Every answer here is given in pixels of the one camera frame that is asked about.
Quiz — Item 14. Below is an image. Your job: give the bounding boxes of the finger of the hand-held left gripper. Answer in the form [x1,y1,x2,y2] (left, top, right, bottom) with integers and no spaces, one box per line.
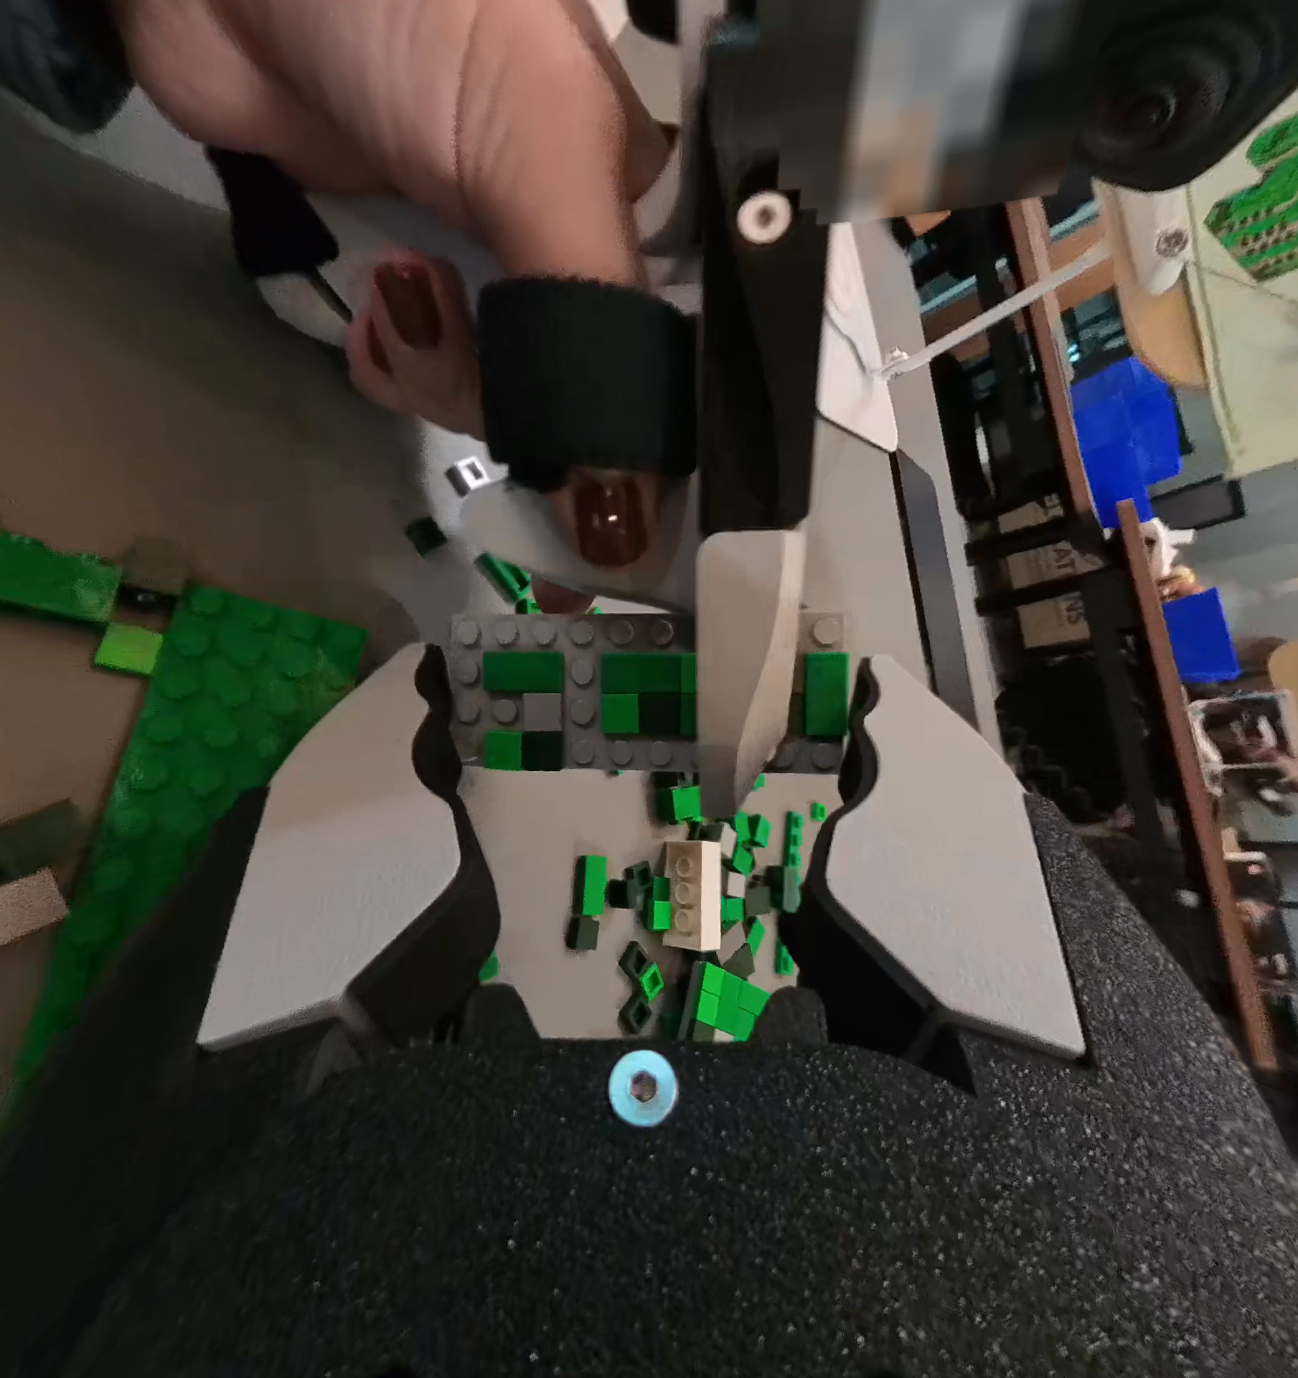
[693,528,812,815]

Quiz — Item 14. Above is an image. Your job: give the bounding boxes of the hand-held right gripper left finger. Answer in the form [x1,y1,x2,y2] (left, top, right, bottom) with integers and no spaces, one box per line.
[195,641,500,1053]

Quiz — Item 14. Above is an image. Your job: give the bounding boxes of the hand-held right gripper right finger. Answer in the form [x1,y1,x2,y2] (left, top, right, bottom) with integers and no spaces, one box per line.
[777,653,1088,1095]

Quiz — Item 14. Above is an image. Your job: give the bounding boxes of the green brick strip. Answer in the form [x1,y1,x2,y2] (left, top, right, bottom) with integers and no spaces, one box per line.
[0,583,372,1143]

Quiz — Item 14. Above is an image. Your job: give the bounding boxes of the green grey brick panel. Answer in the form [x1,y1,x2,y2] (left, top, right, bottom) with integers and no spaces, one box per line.
[448,611,856,776]

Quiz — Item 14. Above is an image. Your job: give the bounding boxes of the person's left forearm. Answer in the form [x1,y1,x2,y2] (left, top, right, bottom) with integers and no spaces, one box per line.
[0,0,136,133]

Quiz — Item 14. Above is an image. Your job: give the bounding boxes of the grey desk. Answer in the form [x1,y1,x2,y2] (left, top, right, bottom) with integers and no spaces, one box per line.
[0,64,984,1185]

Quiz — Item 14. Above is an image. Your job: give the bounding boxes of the person's left hand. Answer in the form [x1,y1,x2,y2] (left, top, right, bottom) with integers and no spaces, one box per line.
[115,0,668,571]

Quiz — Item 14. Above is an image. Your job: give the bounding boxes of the white book stand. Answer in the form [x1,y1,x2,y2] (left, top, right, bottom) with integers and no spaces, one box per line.
[818,181,1190,453]

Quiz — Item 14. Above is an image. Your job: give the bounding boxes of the scattered green bricks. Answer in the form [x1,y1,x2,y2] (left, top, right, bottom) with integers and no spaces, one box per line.
[403,516,835,1042]

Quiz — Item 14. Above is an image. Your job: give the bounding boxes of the white brick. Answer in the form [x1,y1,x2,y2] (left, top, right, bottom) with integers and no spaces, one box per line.
[661,842,728,951]

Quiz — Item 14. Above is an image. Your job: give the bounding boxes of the brown-topped table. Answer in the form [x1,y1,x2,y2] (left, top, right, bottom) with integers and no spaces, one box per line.
[1001,196,1103,531]
[1114,498,1281,1074]

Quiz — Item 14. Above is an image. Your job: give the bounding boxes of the green mosaic brick panel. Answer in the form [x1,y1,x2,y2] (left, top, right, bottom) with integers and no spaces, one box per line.
[680,960,771,1042]

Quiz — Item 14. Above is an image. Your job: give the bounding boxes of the dark green brick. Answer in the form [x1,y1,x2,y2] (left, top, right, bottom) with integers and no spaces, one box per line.
[0,799,86,881]

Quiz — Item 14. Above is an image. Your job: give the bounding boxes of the tan square brick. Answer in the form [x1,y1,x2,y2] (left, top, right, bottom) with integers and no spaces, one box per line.
[0,867,71,956]

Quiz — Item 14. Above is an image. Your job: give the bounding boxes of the blue storage bin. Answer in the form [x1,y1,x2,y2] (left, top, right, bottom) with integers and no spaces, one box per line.
[1158,588,1244,683]
[1067,357,1184,520]

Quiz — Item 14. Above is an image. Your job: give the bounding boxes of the dark grey flat tile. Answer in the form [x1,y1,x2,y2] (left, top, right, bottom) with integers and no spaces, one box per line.
[121,538,189,595]

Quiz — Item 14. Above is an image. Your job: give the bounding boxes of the green flat brick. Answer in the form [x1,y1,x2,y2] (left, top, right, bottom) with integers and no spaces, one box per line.
[0,529,124,628]

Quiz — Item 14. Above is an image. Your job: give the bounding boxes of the open instruction booklet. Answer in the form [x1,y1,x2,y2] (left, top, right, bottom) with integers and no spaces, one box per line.
[1184,94,1298,477]

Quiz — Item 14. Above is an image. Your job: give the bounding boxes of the black desk cable cover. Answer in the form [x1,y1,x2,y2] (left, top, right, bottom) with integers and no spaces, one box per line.
[889,445,979,724]

